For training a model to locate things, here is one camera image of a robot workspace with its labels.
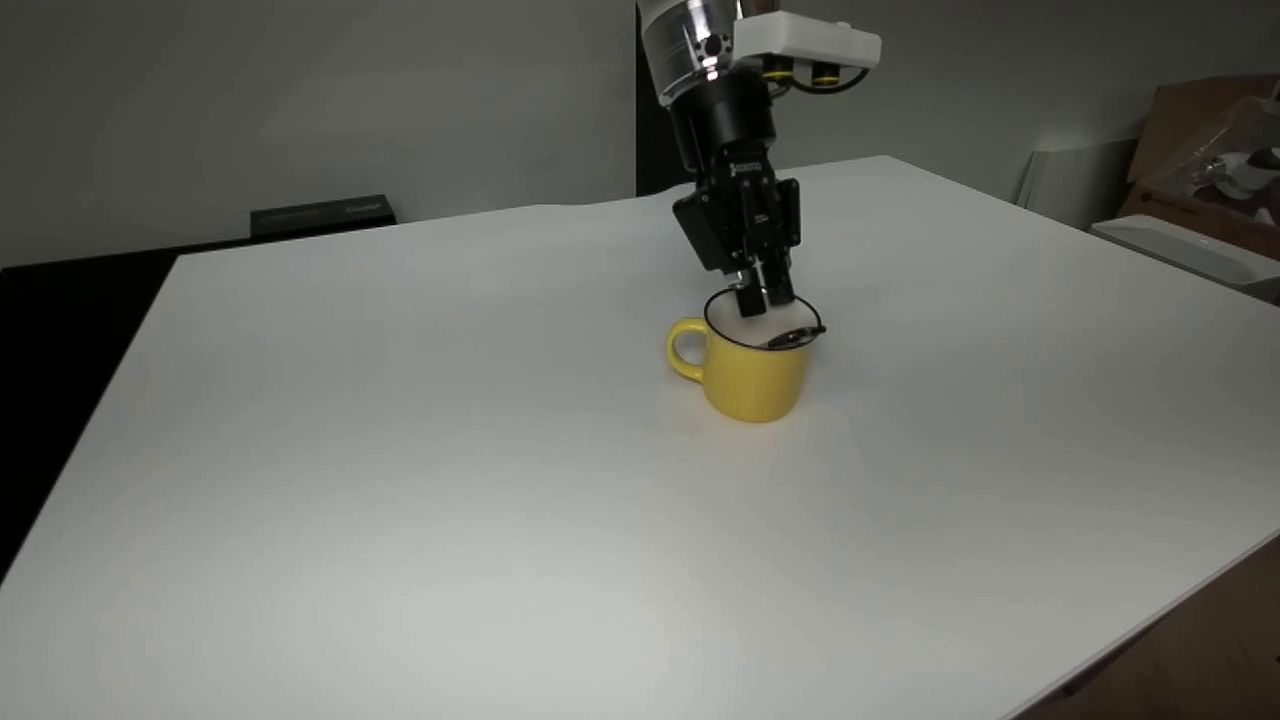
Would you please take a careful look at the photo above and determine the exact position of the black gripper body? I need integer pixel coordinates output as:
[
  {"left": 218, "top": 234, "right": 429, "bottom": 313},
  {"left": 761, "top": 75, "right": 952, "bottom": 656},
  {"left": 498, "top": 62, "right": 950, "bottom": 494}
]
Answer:
[{"left": 672, "top": 75, "right": 800, "bottom": 271}]

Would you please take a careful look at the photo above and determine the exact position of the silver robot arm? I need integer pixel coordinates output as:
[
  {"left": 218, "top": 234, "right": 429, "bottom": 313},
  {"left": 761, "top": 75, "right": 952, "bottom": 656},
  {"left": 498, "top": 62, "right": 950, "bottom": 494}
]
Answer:
[{"left": 642, "top": 0, "right": 800, "bottom": 317}]

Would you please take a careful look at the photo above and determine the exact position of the yellow ceramic mug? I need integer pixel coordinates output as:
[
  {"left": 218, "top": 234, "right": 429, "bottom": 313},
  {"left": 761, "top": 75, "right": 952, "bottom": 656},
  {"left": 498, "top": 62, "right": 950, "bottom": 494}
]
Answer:
[{"left": 664, "top": 290, "right": 823, "bottom": 425}]

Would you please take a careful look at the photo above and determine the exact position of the white container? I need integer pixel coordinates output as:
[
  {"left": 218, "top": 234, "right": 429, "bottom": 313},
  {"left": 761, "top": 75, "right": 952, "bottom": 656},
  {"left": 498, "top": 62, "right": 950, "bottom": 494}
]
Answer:
[{"left": 1015, "top": 136, "right": 1136, "bottom": 228}]

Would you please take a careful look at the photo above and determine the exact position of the cardboard box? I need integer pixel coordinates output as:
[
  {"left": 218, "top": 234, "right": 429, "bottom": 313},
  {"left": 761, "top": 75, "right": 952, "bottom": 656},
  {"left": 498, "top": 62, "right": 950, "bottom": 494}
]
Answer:
[{"left": 1125, "top": 75, "right": 1280, "bottom": 260}]

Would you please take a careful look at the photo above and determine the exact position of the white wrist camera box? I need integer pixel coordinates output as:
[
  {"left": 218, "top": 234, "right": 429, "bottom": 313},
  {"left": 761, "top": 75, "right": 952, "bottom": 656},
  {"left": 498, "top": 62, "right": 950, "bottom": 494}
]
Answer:
[{"left": 731, "top": 12, "right": 886, "bottom": 98}]

